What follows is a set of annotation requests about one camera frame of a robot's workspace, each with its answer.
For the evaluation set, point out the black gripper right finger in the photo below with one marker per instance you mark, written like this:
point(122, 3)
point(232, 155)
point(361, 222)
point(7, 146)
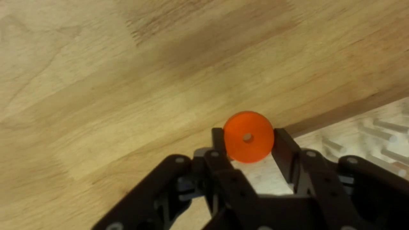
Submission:
point(285, 153)

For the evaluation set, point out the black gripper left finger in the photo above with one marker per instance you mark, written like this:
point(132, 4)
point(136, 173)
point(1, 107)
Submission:
point(218, 144)

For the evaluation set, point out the wooden peg stand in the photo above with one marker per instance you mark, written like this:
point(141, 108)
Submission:
point(378, 136)

